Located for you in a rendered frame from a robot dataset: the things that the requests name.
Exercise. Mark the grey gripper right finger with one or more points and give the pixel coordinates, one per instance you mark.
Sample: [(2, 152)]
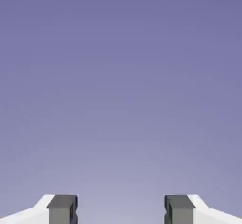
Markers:
[(179, 208)]

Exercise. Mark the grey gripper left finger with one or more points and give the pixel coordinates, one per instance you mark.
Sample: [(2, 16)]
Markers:
[(60, 208)]

